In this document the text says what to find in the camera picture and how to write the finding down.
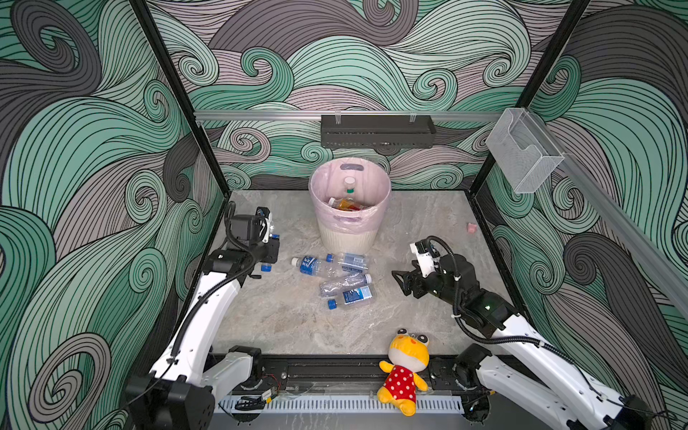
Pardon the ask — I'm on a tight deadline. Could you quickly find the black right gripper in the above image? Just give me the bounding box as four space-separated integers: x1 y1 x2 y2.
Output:
392 257 467 312

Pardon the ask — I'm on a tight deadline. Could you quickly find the blue Chinese label water bottle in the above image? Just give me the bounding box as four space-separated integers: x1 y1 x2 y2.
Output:
291 255 338 279

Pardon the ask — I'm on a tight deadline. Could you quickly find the light blue label bottle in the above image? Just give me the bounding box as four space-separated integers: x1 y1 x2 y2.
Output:
326 253 368 272

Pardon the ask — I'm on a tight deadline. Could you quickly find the crushed purple label bottle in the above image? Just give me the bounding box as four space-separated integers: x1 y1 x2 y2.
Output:
320 272 372 297

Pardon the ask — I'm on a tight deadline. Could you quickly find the red yellow tea bottle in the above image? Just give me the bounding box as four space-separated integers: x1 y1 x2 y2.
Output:
328 197 366 211

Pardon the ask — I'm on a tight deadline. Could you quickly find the clear bottle green band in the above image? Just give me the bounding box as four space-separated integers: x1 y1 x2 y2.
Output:
344 177 357 195

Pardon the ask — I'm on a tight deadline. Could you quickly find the Pepsi label water bottle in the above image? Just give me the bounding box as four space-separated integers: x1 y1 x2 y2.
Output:
261 235 280 272

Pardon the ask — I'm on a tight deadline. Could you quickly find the blue mountain label bottle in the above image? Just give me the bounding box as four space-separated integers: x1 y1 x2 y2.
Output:
327 286 374 310

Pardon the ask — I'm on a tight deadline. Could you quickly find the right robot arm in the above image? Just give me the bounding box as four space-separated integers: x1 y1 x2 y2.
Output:
392 236 657 429

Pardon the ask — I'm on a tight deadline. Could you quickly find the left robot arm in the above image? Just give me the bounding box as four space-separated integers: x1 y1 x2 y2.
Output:
125 202 280 429

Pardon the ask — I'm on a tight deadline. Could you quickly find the white ribbed waste bin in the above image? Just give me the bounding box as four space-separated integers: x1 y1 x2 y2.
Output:
317 216 381 254

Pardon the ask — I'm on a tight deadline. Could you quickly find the pink plastic bin liner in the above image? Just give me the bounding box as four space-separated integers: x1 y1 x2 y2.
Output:
308 158 392 224

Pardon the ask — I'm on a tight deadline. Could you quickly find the yellow plush toy red dress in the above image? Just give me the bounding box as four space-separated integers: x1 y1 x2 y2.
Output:
376 328 430 417

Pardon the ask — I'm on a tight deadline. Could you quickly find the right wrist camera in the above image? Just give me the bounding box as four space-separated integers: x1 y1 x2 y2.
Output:
410 239 435 278

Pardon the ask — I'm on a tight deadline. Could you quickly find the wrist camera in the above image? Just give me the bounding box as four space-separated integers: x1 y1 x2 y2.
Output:
410 239 435 278
255 206 274 244

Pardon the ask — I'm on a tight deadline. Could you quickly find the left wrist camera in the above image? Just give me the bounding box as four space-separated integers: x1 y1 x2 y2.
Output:
255 206 274 244

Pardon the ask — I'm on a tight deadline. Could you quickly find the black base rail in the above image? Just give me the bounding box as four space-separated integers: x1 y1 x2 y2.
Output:
233 355 487 396

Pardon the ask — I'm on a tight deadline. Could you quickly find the black wall shelf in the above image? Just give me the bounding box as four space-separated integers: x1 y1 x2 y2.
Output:
321 116 437 150

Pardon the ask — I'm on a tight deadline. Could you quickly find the aluminium wall rail back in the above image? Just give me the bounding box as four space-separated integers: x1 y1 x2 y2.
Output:
194 109 502 123

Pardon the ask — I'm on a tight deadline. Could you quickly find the aluminium wall rail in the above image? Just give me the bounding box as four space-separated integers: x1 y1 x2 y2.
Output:
194 109 502 123
534 115 687 316

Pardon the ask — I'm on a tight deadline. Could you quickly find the white slotted cable duct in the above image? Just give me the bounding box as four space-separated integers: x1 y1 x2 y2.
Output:
215 395 464 416

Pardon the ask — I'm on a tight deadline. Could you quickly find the clear acrylic wall holder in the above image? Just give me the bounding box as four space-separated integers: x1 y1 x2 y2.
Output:
487 107 564 195

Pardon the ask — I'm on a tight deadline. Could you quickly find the aluminium wall rail right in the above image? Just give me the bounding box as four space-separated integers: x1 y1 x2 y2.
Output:
534 115 687 316

